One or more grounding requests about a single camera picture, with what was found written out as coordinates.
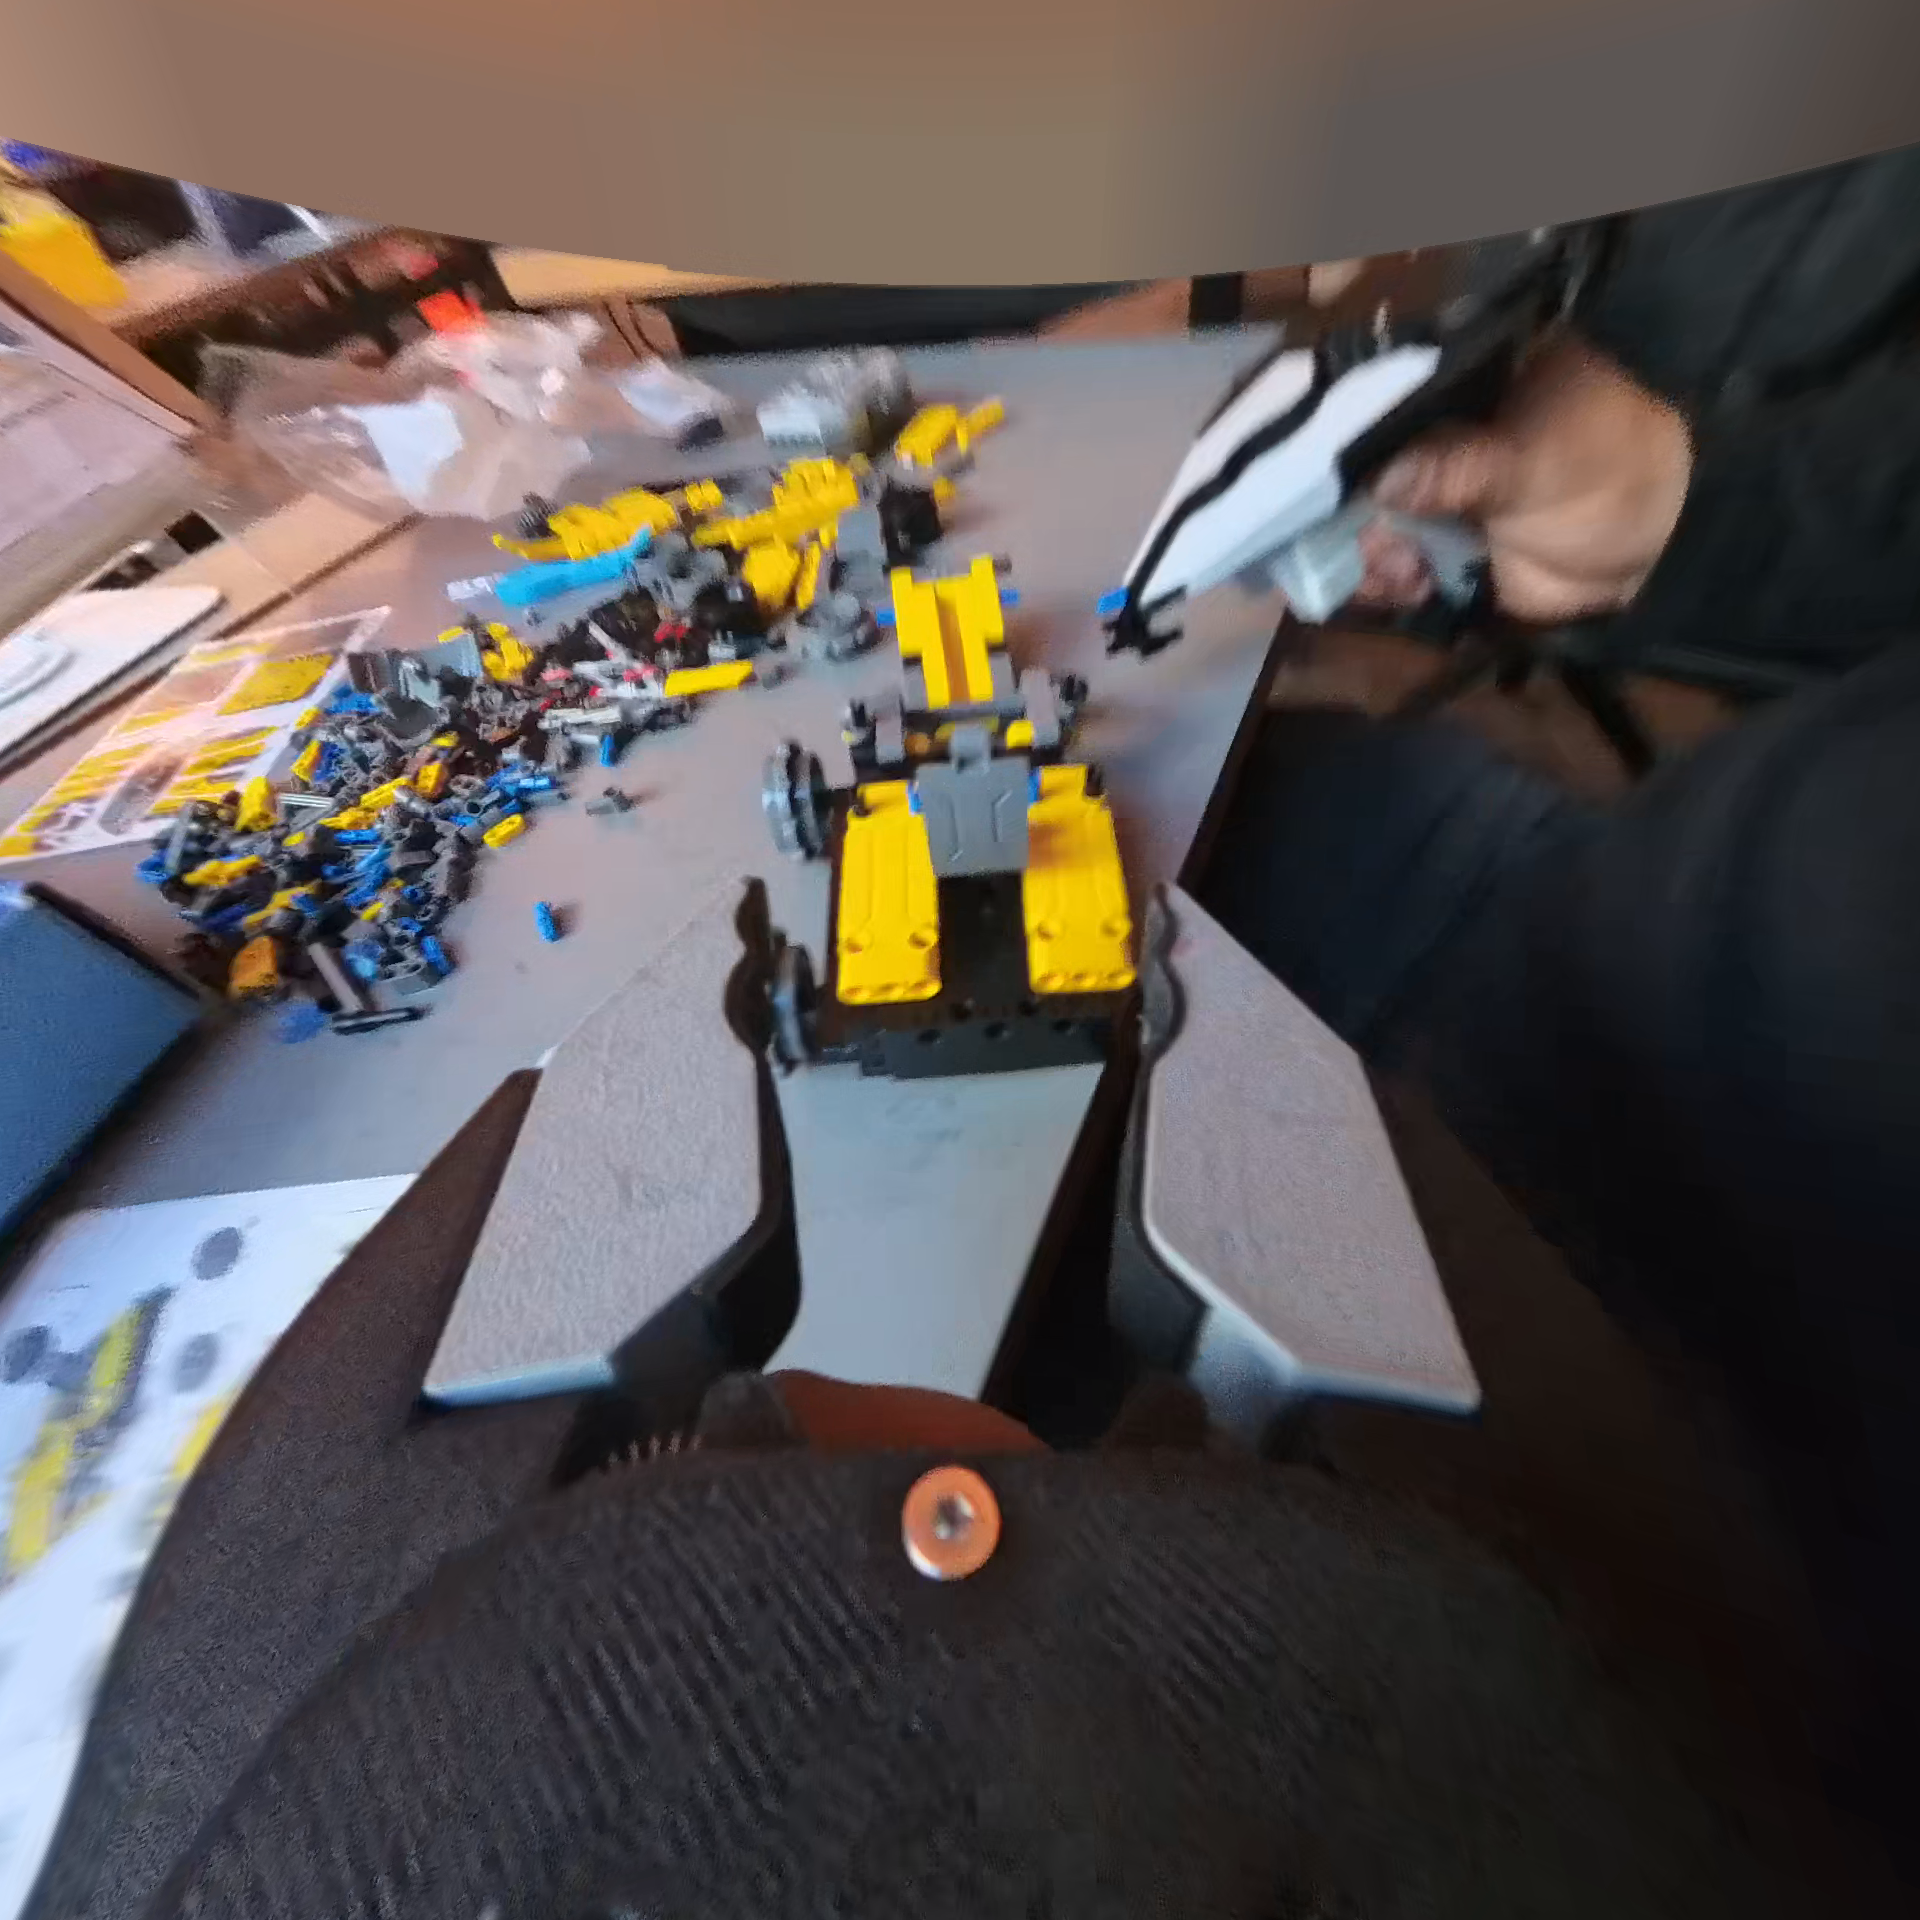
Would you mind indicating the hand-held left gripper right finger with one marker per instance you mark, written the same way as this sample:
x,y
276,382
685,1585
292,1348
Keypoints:
x,y
1291,1200

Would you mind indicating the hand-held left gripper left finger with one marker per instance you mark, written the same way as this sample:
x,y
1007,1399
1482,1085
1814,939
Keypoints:
x,y
616,1185

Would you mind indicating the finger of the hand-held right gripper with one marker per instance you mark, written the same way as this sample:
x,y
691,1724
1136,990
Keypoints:
x,y
1319,451
1254,398

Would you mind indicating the yellow black toy vehicle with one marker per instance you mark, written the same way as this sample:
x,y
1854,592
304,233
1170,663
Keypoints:
x,y
886,902

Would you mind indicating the person's right forearm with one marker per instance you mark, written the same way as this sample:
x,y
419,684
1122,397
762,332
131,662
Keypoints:
x,y
1786,465

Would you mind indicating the person's right hand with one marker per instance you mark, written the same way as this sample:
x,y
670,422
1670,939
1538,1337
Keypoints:
x,y
1576,495

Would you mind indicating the black round piece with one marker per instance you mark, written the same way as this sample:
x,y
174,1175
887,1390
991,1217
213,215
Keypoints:
x,y
908,517

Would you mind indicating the black office chair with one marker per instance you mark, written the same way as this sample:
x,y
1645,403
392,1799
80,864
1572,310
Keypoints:
x,y
1589,705

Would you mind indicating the person's black pants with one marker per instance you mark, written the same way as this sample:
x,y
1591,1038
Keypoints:
x,y
1621,1020

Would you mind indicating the pile of small dark pieces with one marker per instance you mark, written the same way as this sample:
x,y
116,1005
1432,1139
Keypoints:
x,y
359,856

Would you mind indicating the grey battery box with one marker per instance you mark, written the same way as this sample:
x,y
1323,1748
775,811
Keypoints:
x,y
834,405

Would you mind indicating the pile of yellow pieces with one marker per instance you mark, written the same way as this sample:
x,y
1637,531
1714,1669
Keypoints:
x,y
781,563

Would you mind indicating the vehicle instruction booklet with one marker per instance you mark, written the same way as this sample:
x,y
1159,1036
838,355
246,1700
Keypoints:
x,y
106,1307

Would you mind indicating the blue cardboard box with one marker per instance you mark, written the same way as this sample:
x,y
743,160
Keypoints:
x,y
77,1020

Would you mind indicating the blue curved panel piece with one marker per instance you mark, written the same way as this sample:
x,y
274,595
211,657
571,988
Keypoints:
x,y
579,580

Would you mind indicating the yellow sticker sheet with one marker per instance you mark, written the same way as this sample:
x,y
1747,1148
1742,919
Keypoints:
x,y
181,734

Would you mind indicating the white flat object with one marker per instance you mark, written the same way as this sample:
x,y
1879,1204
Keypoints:
x,y
91,645

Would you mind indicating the clear plastic bags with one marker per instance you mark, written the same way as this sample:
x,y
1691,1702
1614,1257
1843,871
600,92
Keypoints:
x,y
452,405

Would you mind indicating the orange object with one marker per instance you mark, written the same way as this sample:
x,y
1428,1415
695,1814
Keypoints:
x,y
456,311

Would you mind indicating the yellow storage box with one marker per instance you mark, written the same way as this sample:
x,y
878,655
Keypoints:
x,y
53,240

